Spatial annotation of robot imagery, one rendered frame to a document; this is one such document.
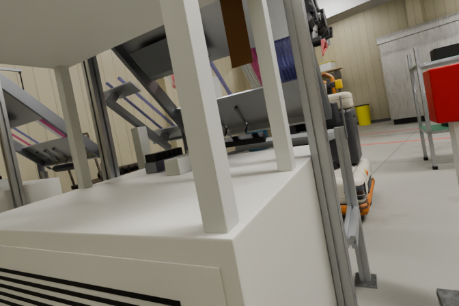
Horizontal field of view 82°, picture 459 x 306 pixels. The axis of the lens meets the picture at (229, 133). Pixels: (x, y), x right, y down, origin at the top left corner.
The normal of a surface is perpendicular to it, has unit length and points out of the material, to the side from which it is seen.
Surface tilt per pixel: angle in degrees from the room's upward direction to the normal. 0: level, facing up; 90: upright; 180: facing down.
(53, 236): 90
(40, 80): 90
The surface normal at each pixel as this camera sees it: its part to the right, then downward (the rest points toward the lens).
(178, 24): -0.46, 0.11
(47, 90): 0.73, -0.11
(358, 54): -0.66, 0.15
